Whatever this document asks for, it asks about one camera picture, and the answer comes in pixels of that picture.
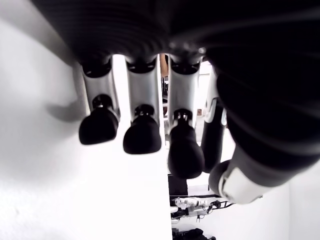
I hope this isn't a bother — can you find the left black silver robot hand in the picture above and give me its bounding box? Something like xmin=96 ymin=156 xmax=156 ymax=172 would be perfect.
xmin=29 ymin=0 xmax=320 ymax=206

